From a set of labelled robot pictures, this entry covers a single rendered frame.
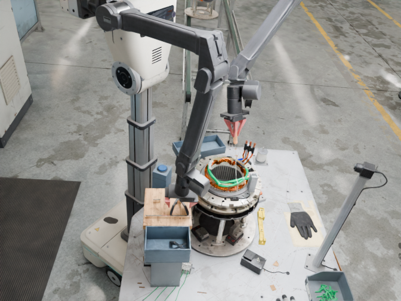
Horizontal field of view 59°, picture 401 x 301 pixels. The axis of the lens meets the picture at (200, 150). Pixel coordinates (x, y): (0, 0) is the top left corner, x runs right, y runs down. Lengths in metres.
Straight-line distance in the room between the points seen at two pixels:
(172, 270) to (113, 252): 0.88
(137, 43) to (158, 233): 0.73
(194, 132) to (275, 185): 1.03
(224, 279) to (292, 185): 0.74
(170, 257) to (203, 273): 0.29
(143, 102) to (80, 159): 1.77
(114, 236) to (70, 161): 1.14
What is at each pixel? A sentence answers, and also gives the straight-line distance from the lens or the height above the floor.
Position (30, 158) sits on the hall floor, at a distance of 3.43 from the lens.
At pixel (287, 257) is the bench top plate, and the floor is 0.78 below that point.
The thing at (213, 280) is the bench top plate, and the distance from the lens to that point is 1.62.
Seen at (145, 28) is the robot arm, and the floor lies 1.77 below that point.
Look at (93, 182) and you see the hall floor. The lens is 3.09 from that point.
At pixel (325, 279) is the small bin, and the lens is 1.75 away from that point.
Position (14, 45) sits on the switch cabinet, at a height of 0.69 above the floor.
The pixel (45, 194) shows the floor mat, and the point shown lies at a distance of 3.06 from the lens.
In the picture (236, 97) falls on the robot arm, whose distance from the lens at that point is 1.35.
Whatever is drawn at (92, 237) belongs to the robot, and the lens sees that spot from 2.40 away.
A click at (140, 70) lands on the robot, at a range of 1.47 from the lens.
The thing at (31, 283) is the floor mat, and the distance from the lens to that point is 2.60.
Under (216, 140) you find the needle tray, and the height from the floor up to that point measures 1.04.
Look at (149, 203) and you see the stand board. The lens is 1.47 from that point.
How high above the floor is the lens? 2.17
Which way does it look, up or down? 40 degrees down
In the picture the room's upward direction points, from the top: 7 degrees clockwise
